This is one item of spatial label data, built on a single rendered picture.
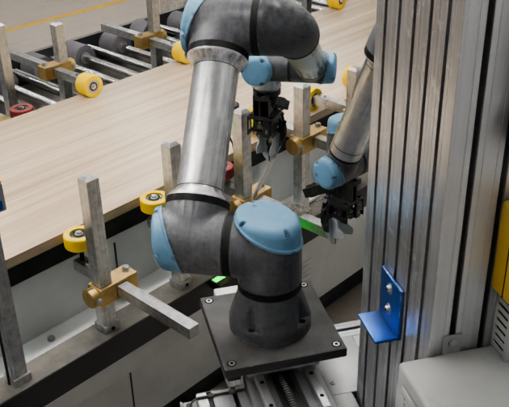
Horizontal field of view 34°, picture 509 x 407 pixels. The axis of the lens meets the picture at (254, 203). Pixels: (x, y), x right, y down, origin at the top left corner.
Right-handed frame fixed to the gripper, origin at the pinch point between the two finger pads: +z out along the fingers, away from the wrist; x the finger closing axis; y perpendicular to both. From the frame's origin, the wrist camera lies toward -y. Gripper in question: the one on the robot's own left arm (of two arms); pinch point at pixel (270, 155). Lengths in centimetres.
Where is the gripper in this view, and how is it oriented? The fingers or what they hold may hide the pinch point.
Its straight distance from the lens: 221.3
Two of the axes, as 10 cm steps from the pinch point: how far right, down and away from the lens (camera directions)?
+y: -3.9, 4.6, -8.0
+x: 9.2, 1.8, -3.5
